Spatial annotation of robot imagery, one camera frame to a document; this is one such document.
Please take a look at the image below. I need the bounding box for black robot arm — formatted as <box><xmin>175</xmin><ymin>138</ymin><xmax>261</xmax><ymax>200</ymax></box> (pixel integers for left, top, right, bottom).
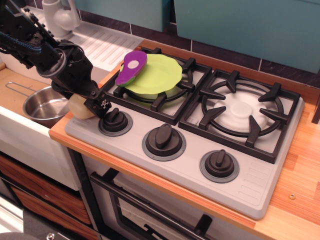
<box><xmin>0</xmin><ymin>0</ymin><xmax>112</xmax><ymax>119</ymax></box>

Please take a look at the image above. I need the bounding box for black braided cable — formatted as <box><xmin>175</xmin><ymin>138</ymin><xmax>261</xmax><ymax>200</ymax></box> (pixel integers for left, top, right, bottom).
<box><xmin>0</xmin><ymin>31</ymin><xmax>42</xmax><ymax>60</ymax></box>

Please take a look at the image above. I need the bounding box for black oven door handle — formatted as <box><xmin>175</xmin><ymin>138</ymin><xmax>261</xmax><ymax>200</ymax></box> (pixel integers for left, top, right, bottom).
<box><xmin>89</xmin><ymin>172</ymin><xmax>213</xmax><ymax>240</ymax></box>

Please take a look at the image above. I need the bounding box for small steel pot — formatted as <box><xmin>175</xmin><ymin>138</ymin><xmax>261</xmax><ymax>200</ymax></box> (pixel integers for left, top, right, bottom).
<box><xmin>5</xmin><ymin>81</ymin><xmax>70</xmax><ymax>129</ymax></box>

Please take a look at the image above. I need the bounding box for beige toy potato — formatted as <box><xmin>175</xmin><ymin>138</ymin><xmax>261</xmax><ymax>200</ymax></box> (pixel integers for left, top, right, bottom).
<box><xmin>67</xmin><ymin>94</ymin><xmax>95</xmax><ymax>120</ymax></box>

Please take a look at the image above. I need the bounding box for lime green plate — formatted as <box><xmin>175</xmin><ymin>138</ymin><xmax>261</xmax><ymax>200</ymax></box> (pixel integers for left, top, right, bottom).
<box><xmin>125</xmin><ymin>53</ymin><xmax>183</xmax><ymax>95</ymax></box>

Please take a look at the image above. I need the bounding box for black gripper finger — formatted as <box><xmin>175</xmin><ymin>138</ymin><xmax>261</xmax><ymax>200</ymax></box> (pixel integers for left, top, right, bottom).
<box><xmin>84</xmin><ymin>93</ymin><xmax>112</xmax><ymax>119</ymax></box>
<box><xmin>51</xmin><ymin>81</ymin><xmax>73</xmax><ymax>100</ymax></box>

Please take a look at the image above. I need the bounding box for teal cabinet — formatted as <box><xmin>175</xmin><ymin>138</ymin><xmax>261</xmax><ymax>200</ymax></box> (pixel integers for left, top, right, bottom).
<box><xmin>75</xmin><ymin>0</ymin><xmax>171</xmax><ymax>32</ymax></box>
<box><xmin>174</xmin><ymin>0</ymin><xmax>320</xmax><ymax>74</ymax></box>

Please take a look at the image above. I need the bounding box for grey toy stove top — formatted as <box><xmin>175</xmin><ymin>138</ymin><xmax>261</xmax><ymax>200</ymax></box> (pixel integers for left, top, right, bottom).
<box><xmin>64</xmin><ymin>67</ymin><xmax>305</xmax><ymax>221</ymax></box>

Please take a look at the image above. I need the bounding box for black left stove knob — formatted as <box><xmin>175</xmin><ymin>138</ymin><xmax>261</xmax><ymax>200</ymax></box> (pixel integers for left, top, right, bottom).
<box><xmin>98</xmin><ymin>107</ymin><xmax>133</xmax><ymax>137</ymax></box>

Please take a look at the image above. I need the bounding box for teal cabinet right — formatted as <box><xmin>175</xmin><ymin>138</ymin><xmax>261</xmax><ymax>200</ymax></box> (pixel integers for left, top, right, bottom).
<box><xmin>174</xmin><ymin>0</ymin><xmax>320</xmax><ymax>74</ymax></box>

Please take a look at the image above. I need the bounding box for black burner grate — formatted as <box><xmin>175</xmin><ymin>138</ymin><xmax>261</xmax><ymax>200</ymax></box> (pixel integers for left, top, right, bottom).
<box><xmin>178</xmin><ymin>69</ymin><xmax>304</xmax><ymax>164</ymax></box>
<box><xmin>104</xmin><ymin>47</ymin><xmax>213</xmax><ymax>125</ymax></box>

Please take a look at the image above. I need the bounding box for grey toy faucet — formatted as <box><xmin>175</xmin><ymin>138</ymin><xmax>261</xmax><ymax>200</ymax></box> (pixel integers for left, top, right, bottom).
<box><xmin>42</xmin><ymin>0</ymin><xmax>81</xmax><ymax>40</ymax></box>

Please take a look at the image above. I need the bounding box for black right stove knob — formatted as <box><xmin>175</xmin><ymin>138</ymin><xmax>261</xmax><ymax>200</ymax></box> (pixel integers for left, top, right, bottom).
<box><xmin>199</xmin><ymin>149</ymin><xmax>240</xmax><ymax>184</ymax></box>

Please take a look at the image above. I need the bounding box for wooden drawer front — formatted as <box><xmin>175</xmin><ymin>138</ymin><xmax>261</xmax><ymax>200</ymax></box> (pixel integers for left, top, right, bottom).
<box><xmin>0</xmin><ymin>152</ymin><xmax>98</xmax><ymax>240</ymax></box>

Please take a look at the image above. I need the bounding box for purple toy eggplant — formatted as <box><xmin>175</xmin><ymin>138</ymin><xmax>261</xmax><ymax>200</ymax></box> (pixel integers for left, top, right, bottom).
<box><xmin>115</xmin><ymin>50</ymin><xmax>148</xmax><ymax>87</ymax></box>

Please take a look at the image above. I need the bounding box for teal cabinet left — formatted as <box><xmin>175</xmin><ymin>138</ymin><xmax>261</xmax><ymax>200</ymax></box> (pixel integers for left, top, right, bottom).
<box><xmin>75</xmin><ymin>0</ymin><xmax>171</xmax><ymax>32</ymax></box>

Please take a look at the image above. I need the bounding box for black right burner grate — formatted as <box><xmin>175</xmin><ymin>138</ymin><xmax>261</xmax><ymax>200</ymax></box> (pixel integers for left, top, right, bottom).
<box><xmin>178</xmin><ymin>69</ymin><xmax>304</xmax><ymax>164</ymax></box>

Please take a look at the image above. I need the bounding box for white right burner disc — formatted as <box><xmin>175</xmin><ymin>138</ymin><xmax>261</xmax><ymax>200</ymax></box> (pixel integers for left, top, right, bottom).
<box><xmin>206</xmin><ymin>85</ymin><xmax>278</xmax><ymax>133</ymax></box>

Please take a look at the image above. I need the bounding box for toy oven door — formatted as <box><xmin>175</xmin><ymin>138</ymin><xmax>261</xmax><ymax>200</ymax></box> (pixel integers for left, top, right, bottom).
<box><xmin>83</xmin><ymin>156</ymin><xmax>257</xmax><ymax>240</ymax></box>

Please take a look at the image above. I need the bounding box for black left burner grate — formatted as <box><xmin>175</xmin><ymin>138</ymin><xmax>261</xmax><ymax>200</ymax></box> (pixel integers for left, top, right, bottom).
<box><xmin>104</xmin><ymin>47</ymin><xmax>213</xmax><ymax>125</ymax></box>

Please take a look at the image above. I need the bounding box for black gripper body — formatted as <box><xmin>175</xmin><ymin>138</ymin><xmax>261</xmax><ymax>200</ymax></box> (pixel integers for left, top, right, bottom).
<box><xmin>37</xmin><ymin>46</ymin><xmax>101</xmax><ymax>100</ymax></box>

